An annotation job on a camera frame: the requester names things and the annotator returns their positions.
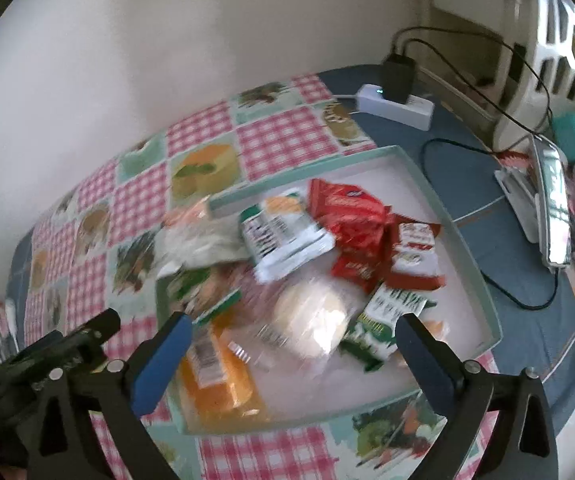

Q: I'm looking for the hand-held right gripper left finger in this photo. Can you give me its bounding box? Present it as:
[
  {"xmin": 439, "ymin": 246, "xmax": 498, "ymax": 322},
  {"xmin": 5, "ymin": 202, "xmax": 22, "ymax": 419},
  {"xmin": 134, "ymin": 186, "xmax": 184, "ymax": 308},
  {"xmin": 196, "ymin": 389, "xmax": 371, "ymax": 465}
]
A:
[{"xmin": 26, "ymin": 311, "xmax": 194, "ymax": 480}]

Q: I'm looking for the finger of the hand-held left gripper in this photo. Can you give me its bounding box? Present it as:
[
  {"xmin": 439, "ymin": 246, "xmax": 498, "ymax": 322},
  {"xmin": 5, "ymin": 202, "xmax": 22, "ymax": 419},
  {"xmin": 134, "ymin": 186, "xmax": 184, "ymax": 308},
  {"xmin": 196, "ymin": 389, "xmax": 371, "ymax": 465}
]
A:
[{"xmin": 0, "ymin": 308, "xmax": 121, "ymax": 386}]

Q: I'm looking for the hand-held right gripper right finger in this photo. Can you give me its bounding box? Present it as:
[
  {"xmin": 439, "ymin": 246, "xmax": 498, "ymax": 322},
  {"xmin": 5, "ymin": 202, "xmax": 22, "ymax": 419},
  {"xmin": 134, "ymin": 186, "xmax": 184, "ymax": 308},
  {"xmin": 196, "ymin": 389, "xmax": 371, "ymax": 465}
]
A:
[{"xmin": 396, "ymin": 312, "xmax": 559, "ymax": 480}]

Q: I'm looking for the green white snack packet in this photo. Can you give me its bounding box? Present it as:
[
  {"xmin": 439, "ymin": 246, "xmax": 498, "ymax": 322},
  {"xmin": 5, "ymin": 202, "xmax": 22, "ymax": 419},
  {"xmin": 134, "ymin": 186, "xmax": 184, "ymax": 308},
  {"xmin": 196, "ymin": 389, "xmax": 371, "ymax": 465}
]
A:
[
  {"xmin": 340, "ymin": 282, "xmax": 438, "ymax": 372},
  {"xmin": 240, "ymin": 191, "xmax": 337, "ymax": 282}
]

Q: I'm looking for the orange snack packet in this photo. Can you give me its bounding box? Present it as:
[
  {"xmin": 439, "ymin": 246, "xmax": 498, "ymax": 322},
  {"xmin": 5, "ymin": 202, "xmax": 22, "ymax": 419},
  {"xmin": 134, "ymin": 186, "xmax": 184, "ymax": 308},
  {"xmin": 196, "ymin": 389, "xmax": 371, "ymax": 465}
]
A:
[{"xmin": 177, "ymin": 317, "xmax": 263, "ymax": 423}]

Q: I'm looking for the green clear snack packet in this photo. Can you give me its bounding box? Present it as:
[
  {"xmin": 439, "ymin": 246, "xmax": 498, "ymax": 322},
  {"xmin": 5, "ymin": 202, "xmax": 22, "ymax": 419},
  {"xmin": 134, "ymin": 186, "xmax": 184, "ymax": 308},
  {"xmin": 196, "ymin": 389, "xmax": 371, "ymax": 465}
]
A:
[{"xmin": 156, "ymin": 265, "xmax": 243, "ymax": 323}]

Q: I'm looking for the red white snack packet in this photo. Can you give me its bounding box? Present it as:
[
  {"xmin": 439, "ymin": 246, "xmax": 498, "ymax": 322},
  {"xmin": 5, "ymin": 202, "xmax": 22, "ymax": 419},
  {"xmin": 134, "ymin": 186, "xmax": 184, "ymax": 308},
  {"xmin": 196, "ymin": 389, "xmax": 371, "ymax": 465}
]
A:
[{"xmin": 384, "ymin": 220, "xmax": 444, "ymax": 289}]

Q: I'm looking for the small red snack packet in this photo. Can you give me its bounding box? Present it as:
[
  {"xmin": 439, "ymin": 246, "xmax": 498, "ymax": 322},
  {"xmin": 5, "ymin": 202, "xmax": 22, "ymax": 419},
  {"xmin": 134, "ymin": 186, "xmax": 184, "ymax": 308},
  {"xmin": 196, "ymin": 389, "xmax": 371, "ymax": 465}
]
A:
[{"xmin": 331, "ymin": 254, "xmax": 385, "ymax": 295}]

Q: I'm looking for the clear bun packet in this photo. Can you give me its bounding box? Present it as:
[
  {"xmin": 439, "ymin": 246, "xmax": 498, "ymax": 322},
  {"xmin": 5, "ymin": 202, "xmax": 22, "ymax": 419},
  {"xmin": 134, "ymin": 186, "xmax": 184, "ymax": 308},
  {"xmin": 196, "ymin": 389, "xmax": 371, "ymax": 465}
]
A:
[{"xmin": 247, "ymin": 277, "xmax": 351, "ymax": 366}]

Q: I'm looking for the peach snack packet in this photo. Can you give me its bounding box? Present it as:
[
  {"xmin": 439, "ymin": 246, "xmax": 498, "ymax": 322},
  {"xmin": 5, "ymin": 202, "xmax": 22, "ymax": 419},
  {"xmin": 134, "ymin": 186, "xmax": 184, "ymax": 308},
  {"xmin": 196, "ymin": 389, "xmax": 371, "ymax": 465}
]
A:
[{"xmin": 162, "ymin": 199, "xmax": 213, "ymax": 231}]

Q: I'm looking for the mint-rimmed white box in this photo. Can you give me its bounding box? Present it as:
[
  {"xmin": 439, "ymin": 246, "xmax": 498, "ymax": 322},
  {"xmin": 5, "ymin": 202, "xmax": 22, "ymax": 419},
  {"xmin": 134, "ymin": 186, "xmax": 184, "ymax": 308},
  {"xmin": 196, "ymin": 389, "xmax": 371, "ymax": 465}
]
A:
[{"xmin": 157, "ymin": 145, "xmax": 502, "ymax": 436}]

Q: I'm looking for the large red snack packet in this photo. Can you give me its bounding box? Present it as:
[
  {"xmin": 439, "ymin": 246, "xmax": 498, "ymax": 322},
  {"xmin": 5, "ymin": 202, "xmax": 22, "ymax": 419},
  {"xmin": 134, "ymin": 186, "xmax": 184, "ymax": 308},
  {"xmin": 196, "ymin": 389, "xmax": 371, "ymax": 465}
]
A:
[{"xmin": 308, "ymin": 178, "xmax": 393, "ymax": 261}]

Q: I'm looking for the white phone stand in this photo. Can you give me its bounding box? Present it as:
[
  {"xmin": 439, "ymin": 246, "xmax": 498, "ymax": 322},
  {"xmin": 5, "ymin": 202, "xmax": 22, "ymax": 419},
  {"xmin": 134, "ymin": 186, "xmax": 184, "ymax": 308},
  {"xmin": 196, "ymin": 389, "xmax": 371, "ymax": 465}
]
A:
[{"xmin": 495, "ymin": 167, "xmax": 543, "ymax": 243}]

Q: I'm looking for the smartphone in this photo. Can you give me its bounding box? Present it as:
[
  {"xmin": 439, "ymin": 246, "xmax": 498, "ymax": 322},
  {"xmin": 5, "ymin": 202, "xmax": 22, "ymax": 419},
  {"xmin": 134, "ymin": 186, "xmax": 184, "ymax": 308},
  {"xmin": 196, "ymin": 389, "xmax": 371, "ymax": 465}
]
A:
[{"xmin": 531, "ymin": 135, "xmax": 573, "ymax": 268}]

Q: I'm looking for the pink checkered tablecloth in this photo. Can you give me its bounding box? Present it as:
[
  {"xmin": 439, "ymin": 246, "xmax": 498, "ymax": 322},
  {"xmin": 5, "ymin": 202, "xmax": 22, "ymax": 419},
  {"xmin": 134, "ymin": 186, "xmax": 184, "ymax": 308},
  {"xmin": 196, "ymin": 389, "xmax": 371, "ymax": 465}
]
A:
[{"xmin": 0, "ymin": 74, "xmax": 498, "ymax": 480}]

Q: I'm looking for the white power strip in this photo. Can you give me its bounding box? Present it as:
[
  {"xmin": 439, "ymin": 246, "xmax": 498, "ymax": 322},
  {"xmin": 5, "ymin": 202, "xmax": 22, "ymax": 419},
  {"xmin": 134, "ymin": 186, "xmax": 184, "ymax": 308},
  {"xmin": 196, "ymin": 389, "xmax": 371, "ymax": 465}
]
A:
[{"xmin": 356, "ymin": 84, "xmax": 435, "ymax": 132}]

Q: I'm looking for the teal toy case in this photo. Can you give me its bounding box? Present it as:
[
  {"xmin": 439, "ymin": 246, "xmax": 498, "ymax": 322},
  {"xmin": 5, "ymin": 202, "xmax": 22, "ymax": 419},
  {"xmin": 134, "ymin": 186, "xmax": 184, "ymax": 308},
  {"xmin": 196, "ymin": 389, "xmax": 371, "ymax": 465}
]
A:
[{"xmin": 552, "ymin": 112, "xmax": 575, "ymax": 166}]

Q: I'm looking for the black charger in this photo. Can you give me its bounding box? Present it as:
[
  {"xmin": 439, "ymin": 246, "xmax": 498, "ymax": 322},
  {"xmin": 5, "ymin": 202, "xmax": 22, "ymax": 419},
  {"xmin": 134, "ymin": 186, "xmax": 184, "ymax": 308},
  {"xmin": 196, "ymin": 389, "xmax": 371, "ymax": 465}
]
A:
[{"xmin": 380, "ymin": 55, "xmax": 417, "ymax": 104}]

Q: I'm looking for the white plastic chair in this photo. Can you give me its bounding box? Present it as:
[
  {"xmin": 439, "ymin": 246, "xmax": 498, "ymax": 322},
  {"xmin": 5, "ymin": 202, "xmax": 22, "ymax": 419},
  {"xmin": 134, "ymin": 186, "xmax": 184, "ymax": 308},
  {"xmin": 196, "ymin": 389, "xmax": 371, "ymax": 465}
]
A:
[{"xmin": 492, "ymin": 0, "xmax": 575, "ymax": 153}]

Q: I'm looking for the black charging cable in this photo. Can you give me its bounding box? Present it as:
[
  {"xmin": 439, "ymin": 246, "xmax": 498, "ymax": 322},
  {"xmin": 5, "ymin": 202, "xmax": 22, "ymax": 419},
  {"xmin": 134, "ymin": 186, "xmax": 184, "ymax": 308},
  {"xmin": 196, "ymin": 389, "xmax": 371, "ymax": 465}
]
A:
[
  {"xmin": 403, "ymin": 40, "xmax": 561, "ymax": 309},
  {"xmin": 391, "ymin": 26, "xmax": 553, "ymax": 136}
]

